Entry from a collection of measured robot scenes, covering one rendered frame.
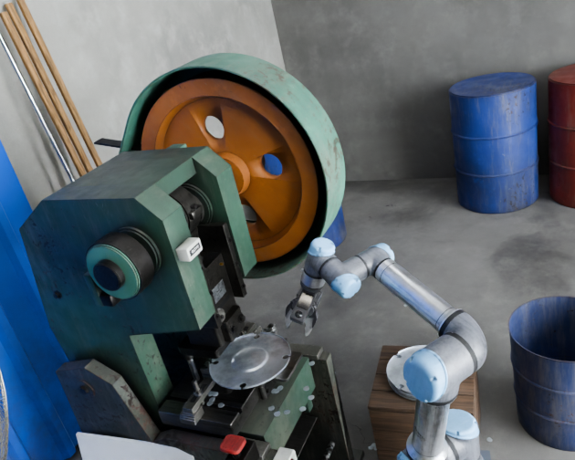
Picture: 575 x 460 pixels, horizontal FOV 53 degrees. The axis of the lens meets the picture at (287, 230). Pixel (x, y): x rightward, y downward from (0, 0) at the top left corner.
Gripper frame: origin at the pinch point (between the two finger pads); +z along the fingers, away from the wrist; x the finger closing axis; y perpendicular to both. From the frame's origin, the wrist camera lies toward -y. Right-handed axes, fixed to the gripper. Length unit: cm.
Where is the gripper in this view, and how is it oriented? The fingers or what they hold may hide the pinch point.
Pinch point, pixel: (297, 330)
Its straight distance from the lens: 190.6
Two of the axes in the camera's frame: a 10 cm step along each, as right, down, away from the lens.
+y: 3.7, -4.8, 8.0
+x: -9.1, -3.6, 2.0
